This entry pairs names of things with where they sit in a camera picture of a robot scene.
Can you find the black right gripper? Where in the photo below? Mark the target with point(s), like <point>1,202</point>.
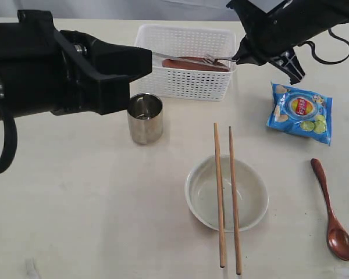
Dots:
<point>264,40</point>

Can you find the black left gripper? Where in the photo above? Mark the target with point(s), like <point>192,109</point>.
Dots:
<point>43,69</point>

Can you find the silver metal fork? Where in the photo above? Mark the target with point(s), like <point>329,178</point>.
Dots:
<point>214,60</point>

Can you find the blue potato chips bag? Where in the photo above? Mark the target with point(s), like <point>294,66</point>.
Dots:
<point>301,112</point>

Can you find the silver metal table knife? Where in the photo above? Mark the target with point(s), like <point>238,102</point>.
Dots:
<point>198,61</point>

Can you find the stainless steel cup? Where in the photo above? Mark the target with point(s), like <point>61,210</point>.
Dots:
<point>145,118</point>

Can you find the white ceramic bowl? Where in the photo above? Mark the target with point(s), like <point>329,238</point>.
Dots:
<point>201,194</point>

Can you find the brown wooden chopstick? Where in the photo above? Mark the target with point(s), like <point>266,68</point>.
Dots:
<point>237,246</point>
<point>221,226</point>

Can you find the brown wooden spoon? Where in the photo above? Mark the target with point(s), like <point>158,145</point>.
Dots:
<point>337,237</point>

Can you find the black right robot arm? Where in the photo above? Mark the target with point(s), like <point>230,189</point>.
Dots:
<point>306,19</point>

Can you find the brown round plate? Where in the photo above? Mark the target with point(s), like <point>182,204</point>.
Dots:
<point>175,64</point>

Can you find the white perforated plastic basket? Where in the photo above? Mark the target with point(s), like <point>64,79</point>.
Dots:
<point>168,81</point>

